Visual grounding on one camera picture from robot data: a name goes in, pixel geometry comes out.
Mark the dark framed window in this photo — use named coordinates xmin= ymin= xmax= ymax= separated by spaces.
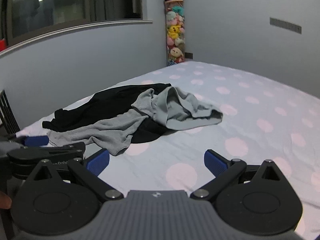
xmin=0 ymin=0 xmax=143 ymax=47

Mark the grey wall plate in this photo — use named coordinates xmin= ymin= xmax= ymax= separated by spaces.
xmin=269 ymin=17 xmax=302 ymax=35

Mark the white window sill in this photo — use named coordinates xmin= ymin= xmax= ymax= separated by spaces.
xmin=0 ymin=20 xmax=154 ymax=58

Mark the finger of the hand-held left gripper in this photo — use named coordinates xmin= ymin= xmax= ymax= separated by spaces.
xmin=15 ymin=135 xmax=50 ymax=147

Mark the dark wooden chair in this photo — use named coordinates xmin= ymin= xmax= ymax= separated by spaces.
xmin=0 ymin=89 xmax=22 ymax=140

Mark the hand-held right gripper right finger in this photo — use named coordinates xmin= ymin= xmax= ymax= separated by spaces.
xmin=190 ymin=149 xmax=284 ymax=201

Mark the grey ribbed garment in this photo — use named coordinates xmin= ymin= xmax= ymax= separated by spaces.
xmin=47 ymin=86 xmax=224 ymax=156

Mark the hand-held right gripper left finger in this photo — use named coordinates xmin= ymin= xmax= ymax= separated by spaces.
xmin=25 ymin=149 xmax=123 ymax=201

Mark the black garment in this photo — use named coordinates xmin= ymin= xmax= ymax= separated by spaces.
xmin=42 ymin=83 xmax=173 ymax=145

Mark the pink polka dot bed sheet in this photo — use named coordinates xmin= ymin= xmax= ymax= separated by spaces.
xmin=16 ymin=59 xmax=320 ymax=240

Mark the hanging net of plush toys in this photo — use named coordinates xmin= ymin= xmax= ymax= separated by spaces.
xmin=164 ymin=0 xmax=187 ymax=67

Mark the person's left hand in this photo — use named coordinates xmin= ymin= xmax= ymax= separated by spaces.
xmin=0 ymin=191 xmax=12 ymax=210

